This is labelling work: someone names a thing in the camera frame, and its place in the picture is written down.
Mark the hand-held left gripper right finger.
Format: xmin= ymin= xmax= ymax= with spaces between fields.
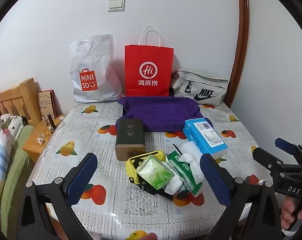
xmin=201 ymin=153 xmax=282 ymax=240

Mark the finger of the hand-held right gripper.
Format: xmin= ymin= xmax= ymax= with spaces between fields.
xmin=274 ymin=137 xmax=302 ymax=166
xmin=252 ymin=147 xmax=291 ymax=178

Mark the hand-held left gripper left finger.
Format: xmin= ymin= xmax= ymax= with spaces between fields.
xmin=15 ymin=152 xmax=99 ymax=240

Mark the white glove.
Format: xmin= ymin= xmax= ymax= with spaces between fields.
xmin=165 ymin=172 xmax=189 ymax=195
xmin=190 ymin=159 xmax=205 ymax=183

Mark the green tissue packet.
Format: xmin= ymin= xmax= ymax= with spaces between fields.
xmin=166 ymin=151 xmax=208 ymax=197

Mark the white sponge block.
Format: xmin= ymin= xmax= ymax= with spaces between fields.
xmin=179 ymin=141 xmax=204 ymax=159

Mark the blue tissue pack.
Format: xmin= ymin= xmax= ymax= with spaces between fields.
xmin=183 ymin=118 xmax=228 ymax=160

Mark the light green wipes pack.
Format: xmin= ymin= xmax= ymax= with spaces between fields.
xmin=136 ymin=155 xmax=174 ymax=190

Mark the person's right hand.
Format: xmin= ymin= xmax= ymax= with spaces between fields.
xmin=281 ymin=197 xmax=302 ymax=230

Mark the person's left hand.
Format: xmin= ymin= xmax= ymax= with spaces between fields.
xmin=138 ymin=232 xmax=158 ymax=240

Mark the crumpled white tissue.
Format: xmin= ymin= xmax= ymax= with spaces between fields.
xmin=180 ymin=153 xmax=197 ymax=163

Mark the fruit print tablecloth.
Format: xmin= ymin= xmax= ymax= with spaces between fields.
xmin=27 ymin=101 xmax=274 ymax=240

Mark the wooden bedside table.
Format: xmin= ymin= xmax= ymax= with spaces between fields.
xmin=22 ymin=114 xmax=67 ymax=163

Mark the dark green gold tin box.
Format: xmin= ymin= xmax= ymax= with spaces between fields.
xmin=115 ymin=118 xmax=147 ymax=162

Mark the green bed sheet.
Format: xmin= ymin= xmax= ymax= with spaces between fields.
xmin=0 ymin=125 xmax=35 ymax=230

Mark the patterned book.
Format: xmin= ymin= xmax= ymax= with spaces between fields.
xmin=37 ymin=89 xmax=57 ymax=123

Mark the purple towel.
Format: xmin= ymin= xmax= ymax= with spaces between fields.
xmin=117 ymin=96 xmax=213 ymax=132

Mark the white spotted plush toy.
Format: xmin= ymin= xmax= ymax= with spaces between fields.
xmin=0 ymin=114 xmax=24 ymax=145

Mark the striped pillow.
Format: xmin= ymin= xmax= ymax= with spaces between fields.
xmin=0 ymin=116 xmax=14 ymax=172

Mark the grey waist bag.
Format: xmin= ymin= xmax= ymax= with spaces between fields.
xmin=170 ymin=69 xmax=229 ymax=106

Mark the wooden bed headboard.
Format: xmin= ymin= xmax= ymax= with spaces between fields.
xmin=0 ymin=78 xmax=43 ymax=125

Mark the white plastic shopping bag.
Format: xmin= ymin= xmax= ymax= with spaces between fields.
xmin=69 ymin=34 xmax=123 ymax=103

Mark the red paper bag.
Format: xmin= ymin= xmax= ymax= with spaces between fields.
xmin=124 ymin=26 xmax=174 ymax=97

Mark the brown wooden door frame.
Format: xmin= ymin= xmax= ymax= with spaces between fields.
xmin=225 ymin=0 xmax=249 ymax=109

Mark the white light switch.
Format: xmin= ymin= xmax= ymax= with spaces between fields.
xmin=107 ymin=0 xmax=126 ymax=12

